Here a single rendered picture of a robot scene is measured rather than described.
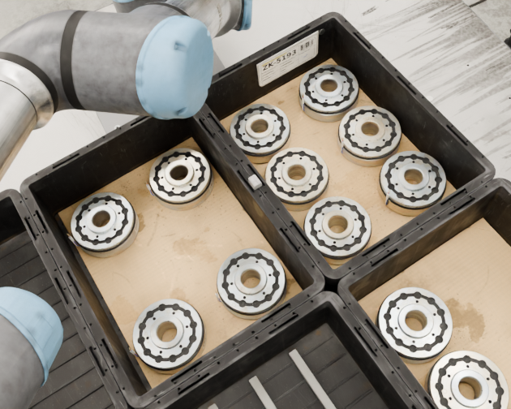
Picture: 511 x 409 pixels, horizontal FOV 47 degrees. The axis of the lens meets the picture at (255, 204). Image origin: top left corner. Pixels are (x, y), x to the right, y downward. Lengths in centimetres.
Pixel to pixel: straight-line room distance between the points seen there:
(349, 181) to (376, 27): 48
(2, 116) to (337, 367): 55
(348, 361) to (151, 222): 38
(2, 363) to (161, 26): 39
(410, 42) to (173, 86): 77
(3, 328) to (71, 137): 85
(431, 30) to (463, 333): 71
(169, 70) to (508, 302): 59
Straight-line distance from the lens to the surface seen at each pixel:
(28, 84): 68
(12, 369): 45
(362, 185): 97
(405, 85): 98
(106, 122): 119
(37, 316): 48
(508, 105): 128
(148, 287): 93
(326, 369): 87
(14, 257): 103
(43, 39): 71
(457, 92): 127
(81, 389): 92
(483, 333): 91
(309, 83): 105
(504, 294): 94
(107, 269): 96
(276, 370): 87
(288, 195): 93
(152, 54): 66
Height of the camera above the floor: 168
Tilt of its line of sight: 62 degrees down
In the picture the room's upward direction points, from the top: 10 degrees counter-clockwise
